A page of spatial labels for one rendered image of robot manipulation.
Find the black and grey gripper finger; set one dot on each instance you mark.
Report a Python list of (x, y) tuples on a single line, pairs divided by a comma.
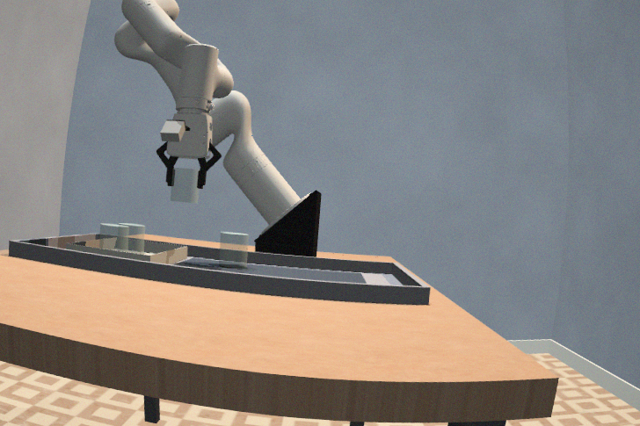
[(169, 163), (205, 166)]

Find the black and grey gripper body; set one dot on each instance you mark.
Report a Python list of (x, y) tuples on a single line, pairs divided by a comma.
[(192, 143)]

